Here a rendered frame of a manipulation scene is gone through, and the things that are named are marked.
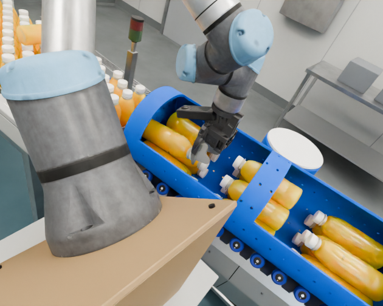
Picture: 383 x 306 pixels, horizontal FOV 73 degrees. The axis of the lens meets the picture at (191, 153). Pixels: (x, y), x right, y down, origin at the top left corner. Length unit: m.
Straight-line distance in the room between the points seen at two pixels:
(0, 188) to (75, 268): 1.88
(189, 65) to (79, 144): 0.30
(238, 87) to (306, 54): 3.46
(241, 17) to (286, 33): 3.69
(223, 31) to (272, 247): 0.54
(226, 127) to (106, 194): 0.44
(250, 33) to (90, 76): 0.24
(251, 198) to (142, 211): 0.43
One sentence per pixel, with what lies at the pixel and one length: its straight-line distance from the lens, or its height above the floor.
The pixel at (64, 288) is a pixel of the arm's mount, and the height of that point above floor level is 1.38.
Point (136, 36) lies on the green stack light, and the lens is 1.36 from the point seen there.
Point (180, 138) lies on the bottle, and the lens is 0.80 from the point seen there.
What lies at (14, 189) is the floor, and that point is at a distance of 2.14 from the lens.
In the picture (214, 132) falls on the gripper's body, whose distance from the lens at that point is 0.68.
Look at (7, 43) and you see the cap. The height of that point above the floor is 1.09.
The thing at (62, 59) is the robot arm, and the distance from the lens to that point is 0.33.
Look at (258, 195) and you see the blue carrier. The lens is 0.70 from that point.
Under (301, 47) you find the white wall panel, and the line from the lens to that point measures 4.07.
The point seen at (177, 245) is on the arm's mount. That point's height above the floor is 1.42.
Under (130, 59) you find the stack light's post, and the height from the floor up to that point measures 1.06.
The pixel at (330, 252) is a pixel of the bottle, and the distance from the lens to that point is 0.80.
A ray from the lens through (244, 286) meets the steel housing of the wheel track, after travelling 0.94.
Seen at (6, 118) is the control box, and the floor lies 1.08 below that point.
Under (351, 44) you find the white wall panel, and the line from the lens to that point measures 3.94.
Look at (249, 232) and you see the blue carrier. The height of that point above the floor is 1.09.
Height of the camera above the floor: 1.64
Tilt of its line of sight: 39 degrees down
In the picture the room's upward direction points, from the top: 22 degrees clockwise
